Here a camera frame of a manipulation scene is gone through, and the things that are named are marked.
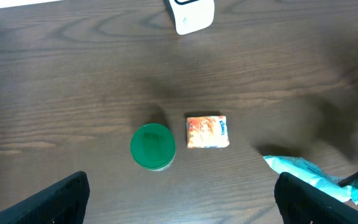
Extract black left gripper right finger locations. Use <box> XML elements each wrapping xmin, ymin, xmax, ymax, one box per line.
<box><xmin>274</xmin><ymin>172</ymin><xmax>358</xmax><ymax>224</ymax></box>

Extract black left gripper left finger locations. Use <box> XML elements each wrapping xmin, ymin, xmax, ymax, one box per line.
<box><xmin>0</xmin><ymin>171</ymin><xmax>90</xmax><ymax>224</ymax></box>

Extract teal wet wipes pack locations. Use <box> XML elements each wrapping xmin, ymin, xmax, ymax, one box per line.
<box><xmin>263</xmin><ymin>156</ymin><xmax>358</xmax><ymax>205</ymax></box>

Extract orange Kleenex tissue pack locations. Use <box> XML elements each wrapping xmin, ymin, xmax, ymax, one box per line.
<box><xmin>186</xmin><ymin>115</ymin><xmax>229</xmax><ymax>148</ymax></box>

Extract white barcode scanner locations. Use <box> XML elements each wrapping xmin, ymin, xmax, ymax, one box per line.
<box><xmin>168</xmin><ymin>0</ymin><xmax>215</xmax><ymax>35</ymax></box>

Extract green lid jar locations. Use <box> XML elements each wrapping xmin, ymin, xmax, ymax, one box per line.
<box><xmin>130</xmin><ymin>123</ymin><xmax>176</xmax><ymax>172</ymax></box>

